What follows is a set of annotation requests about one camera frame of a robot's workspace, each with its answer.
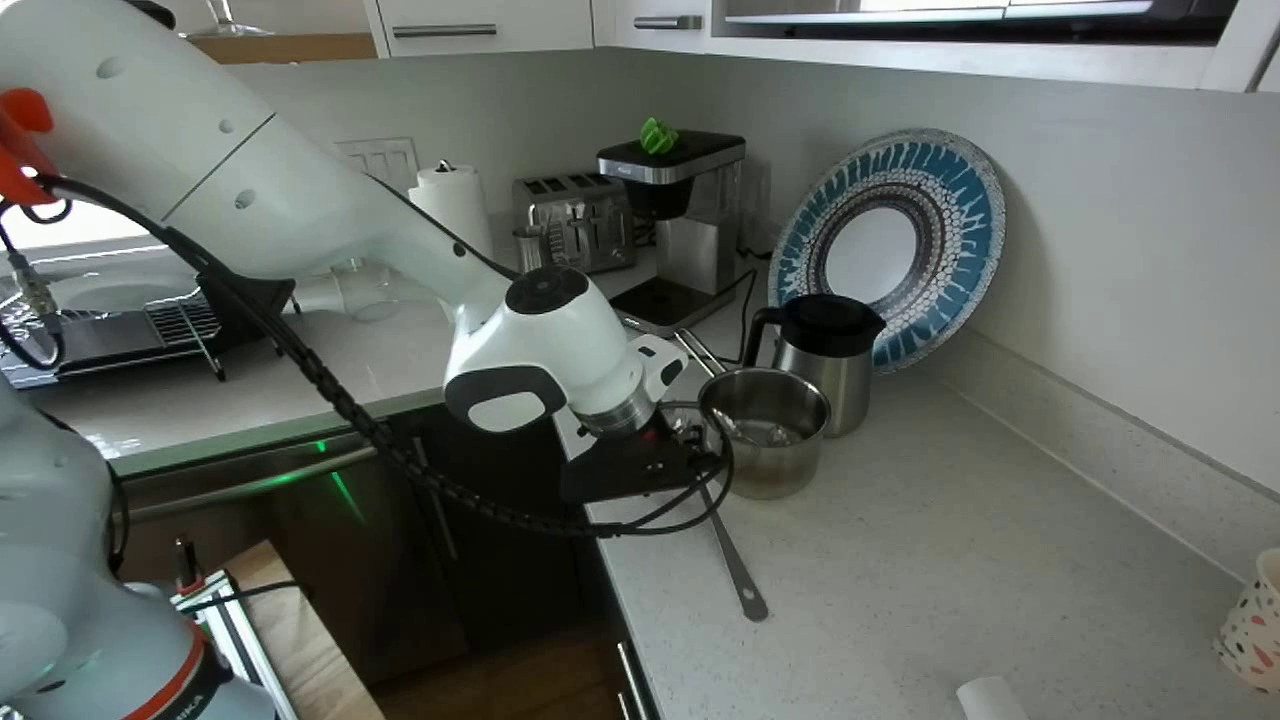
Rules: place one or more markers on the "dark dishwasher with green light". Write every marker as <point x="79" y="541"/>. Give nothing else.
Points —
<point x="332" y="573"/>

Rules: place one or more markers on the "steel and black coffee maker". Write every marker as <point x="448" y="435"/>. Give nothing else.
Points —
<point x="683" y="203"/>

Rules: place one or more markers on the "white wall outlet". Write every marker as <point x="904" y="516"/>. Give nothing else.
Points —
<point x="382" y="159"/>

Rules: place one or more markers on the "patterned paper cup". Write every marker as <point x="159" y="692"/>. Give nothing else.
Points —
<point x="1253" y="626"/>

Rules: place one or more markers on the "blue patterned decorative plate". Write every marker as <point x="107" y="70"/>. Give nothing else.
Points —
<point x="890" y="244"/>

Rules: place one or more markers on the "small green object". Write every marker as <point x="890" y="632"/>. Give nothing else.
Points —
<point x="657" y="138"/>

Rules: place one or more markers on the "dark lower cabinet door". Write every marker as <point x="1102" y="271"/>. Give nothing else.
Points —
<point x="492" y="573"/>

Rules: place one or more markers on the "steel carafe with black lid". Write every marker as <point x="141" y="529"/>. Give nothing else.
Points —
<point x="828" y="360"/>

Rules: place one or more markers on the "steel saucepan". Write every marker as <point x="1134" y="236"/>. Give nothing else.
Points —
<point x="772" y="435"/>

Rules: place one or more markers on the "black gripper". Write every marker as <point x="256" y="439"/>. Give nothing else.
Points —
<point x="627" y="464"/>

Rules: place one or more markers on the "steel toaster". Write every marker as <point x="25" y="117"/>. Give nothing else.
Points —
<point x="575" y="222"/>

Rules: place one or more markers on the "steel pasta server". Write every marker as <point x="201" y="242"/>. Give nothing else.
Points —
<point x="741" y="566"/>

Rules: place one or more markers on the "white cup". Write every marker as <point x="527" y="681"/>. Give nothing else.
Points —
<point x="455" y="203"/>

